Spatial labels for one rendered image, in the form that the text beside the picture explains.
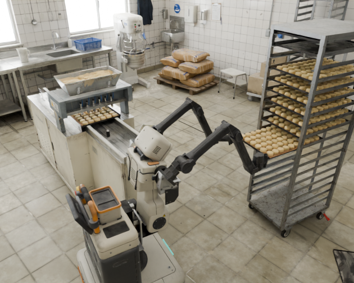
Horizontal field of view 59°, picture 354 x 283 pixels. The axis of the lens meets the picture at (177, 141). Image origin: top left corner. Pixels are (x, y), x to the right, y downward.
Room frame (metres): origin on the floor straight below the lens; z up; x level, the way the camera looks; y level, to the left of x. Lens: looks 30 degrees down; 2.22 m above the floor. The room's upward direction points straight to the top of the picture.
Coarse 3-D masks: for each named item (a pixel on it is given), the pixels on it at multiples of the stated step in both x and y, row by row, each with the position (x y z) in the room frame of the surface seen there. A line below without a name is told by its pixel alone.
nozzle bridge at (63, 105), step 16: (48, 96) 2.74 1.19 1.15; (64, 96) 2.65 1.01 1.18; (80, 96) 2.65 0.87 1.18; (96, 96) 2.81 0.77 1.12; (112, 96) 2.91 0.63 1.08; (128, 96) 2.92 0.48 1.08; (64, 112) 2.53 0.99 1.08; (80, 112) 2.65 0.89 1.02; (128, 112) 3.03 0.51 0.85; (64, 128) 2.61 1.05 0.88
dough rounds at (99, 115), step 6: (96, 108) 2.98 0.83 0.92; (102, 108) 3.00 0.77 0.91; (108, 108) 2.97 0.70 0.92; (78, 114) 2.88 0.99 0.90; (84, 114) 2.83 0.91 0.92; (90, 114) 2.83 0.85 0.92; (96, 114) 2.84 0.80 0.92; (102, 114) 2.87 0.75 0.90; (108, 114) 2.84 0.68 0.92; (114, 114) 2.83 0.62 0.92; (78, 120) 2.72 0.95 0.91; (84, 120) 2.69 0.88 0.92; (90, 120) 2.69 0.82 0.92; (96, 120) 2.70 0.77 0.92
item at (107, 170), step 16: (96, 128) 2.69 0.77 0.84; (112, 128) 2.69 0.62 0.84; (96, 144) 2.45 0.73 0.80; (112, 144) 2.38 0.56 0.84; (128, 144) 2.38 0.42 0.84; (96, 160) 2.50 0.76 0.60; (112, 160) 2.20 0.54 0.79; (96, 176) 2.55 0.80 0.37; (112, 176) 2.23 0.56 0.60; (128, 176) 2.11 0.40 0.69; (128, 192) 2.10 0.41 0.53
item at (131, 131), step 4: (112, 120) 2.84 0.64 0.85; (116, 120) 2.76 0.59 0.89; (120, 120) 2.74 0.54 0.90; (116, 124) 2.77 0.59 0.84; (120, 124) 2.70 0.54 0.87; (124, 124) 2.65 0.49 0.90; (124, 128) 2.64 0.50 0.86; (128, 128) 2.58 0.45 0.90; (132, 128) 2.57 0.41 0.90; (128, 132) 2.59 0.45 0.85; (132, 132) 2.53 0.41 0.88; (136, 132) 2.49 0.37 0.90; (136, 136) 2.47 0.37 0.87
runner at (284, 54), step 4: (280, 52) 2.51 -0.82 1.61; (284, 52) 2.53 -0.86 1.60; (288, 52) 2.55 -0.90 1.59; (292, 52) 2.57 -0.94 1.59; (296, 52) 2.60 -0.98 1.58; (300, 52) 2.62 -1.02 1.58; (272, 56) 2.47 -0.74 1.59; (276, 56) 2.49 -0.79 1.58; (280, 56) 2.49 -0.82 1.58; (284, 56) 2.50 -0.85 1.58
